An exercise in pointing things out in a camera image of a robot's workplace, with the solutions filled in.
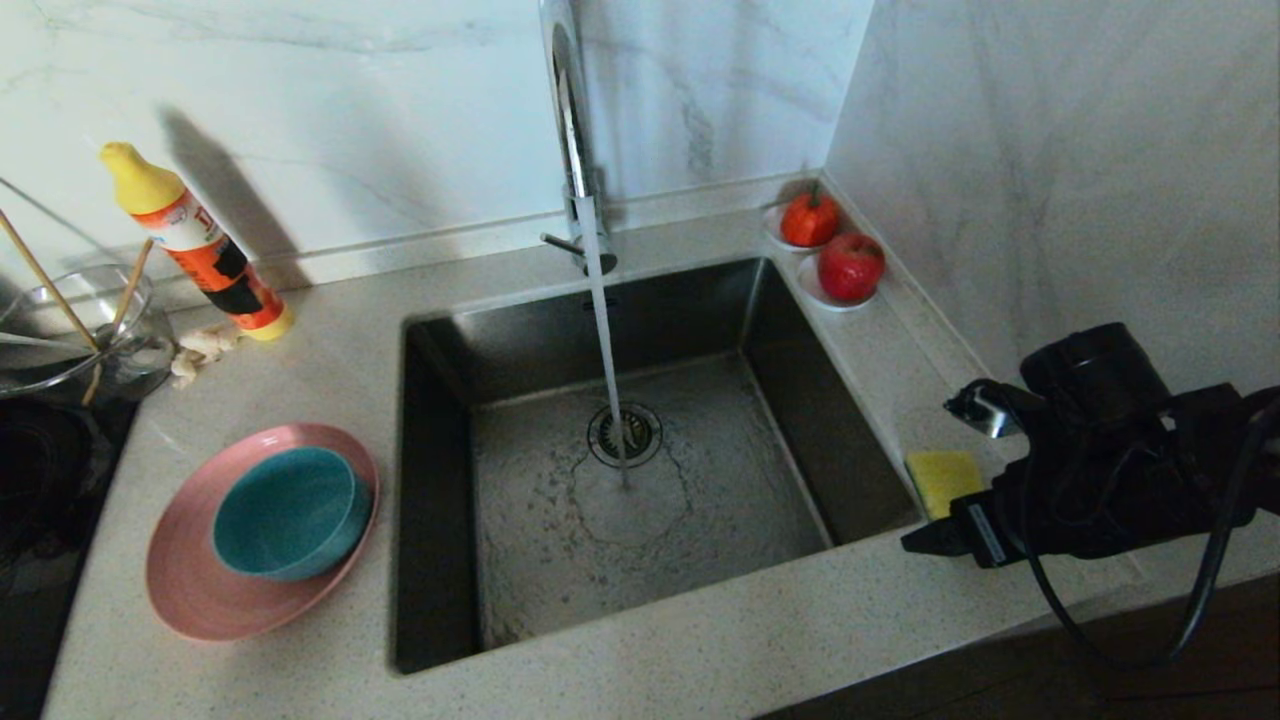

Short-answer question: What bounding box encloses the garlic bulb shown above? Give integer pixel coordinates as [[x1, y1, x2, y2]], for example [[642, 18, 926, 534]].
[[170, 325, 246, 389]]

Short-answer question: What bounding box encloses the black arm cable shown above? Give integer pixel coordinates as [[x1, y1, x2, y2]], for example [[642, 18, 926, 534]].
[[1020, 400, 1280, 671]]

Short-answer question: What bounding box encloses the silver spoon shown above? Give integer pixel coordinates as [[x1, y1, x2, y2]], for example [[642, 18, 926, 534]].
[[0, 325, 123, 356]]

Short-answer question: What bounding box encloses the clear glass pot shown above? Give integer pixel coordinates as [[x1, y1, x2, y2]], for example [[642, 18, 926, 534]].
[[0, 265, 179, 401]]

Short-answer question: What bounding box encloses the pink round plate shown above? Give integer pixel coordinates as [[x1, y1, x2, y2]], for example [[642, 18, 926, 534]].
[[146, 423, 381, 643]]

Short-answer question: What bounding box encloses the red tomato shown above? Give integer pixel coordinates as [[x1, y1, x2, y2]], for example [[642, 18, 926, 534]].
[[780, 185, 841, 248]]

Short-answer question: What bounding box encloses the chrome faucet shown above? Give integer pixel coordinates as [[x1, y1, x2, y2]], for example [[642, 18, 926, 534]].
[[538, 0, 618, 279]]

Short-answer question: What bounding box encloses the small white dish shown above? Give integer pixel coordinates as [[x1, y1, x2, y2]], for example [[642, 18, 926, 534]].
[[797, 255, 881, 313], [762, 203, 841, 253]]

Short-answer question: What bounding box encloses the red apple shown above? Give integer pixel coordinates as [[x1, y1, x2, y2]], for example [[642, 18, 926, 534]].
[[817, 233, 886, 304]]

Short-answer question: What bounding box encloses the wooden chopstick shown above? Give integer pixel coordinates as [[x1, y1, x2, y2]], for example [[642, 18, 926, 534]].
[[80, 238, 157, 407], [0, 210, 103, 354]]

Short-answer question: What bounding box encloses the teal blue bowl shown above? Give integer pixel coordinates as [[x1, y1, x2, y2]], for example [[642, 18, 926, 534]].
[[212, 447, 372, 583]]

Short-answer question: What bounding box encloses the black induction cooktop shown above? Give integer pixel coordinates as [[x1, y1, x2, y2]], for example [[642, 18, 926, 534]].
[[0, 400, 136, 720]]

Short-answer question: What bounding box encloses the metal sink drain strainer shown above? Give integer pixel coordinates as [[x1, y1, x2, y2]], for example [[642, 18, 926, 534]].
[[586, 402, 663, 469]]

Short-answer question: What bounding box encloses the stainless steel sink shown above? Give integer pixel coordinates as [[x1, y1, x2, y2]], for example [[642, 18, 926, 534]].
[[393, 257, 921, 677]]

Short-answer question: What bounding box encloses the orange detergent bottle yellow cap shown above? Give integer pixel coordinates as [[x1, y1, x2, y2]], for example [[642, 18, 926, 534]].
[[98, 142, 296, 343]]

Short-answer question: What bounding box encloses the yellow sponge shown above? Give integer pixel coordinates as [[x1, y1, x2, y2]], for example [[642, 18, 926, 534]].
[[905, 450, 988, 521]]

